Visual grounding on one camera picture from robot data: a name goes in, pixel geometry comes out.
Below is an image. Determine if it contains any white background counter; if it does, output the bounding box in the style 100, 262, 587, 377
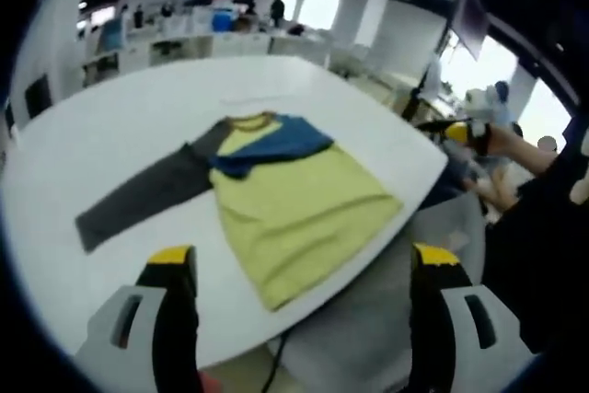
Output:
81, 29, 333, 87

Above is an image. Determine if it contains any black cable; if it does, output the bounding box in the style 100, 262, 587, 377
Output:
260, 331, 290, 393

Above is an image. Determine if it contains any black cabinet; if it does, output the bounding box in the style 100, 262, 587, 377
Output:
24, 74, 52, 119

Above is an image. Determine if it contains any person's right hand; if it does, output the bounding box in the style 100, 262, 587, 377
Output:
486, 124, 531, 160

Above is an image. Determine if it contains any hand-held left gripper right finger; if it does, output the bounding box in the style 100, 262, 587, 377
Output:
406, 241, 540, 393

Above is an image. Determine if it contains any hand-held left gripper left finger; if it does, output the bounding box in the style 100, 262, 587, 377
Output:
75, 244, 202, 393

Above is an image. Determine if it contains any blue storage box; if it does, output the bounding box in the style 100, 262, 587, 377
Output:
211, 10, 235, 32

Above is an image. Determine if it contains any white pillar by window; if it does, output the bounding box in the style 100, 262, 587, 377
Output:
329, 0, 451, 80

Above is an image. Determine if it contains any person's black shirt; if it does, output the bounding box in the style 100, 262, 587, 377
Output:
480, 153, 589, 355

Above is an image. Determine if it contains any black metal stand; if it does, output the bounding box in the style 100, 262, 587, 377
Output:
403, 52, 444, 123

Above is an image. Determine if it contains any hanging dark monitor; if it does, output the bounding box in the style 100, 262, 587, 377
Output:
452, 0, 490, 62

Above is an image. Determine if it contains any yellow blue grey garment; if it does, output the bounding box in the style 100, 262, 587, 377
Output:
75, 110, 406, 313

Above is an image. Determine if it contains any grey mesh chair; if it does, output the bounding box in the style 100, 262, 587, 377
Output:
270, 188, 490, 393

